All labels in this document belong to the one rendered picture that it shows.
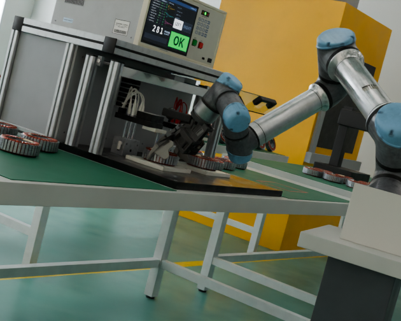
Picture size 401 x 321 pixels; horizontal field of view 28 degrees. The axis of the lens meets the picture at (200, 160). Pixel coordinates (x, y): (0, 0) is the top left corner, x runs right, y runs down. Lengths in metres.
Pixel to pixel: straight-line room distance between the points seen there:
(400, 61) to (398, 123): 5.78
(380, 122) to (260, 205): 0.60
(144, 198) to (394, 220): 0.64
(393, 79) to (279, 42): 1.87
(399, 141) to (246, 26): 4.47
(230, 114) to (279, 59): 4.06
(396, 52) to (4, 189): 6.51
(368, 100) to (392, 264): 0.49
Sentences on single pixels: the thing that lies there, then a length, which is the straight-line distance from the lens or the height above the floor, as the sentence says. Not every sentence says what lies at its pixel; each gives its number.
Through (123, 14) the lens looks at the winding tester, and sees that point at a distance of 2.56.
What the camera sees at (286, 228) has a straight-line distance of 6.16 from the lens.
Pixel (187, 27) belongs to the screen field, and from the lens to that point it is 2.68.
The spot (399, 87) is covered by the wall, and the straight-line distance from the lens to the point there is 7.86.
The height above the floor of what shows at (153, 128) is 0.88.
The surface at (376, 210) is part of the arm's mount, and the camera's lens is 2.10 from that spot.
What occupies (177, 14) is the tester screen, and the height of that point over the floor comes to 1.25.
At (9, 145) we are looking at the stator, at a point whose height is 0.77.
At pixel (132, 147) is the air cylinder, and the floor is 0.80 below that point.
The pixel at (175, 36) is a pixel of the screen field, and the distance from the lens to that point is 2.64.
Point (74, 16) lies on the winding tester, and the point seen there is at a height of 1.16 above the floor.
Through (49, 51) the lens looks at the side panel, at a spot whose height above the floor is 1.03.
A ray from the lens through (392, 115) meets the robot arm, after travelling 2.15.
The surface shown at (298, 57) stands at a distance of 6.23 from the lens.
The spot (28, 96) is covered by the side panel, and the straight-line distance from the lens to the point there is 2.60.
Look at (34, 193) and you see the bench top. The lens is 1.74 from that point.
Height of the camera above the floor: 1.02
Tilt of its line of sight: 5 degrees down
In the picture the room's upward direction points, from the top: 15 degrees clockwise
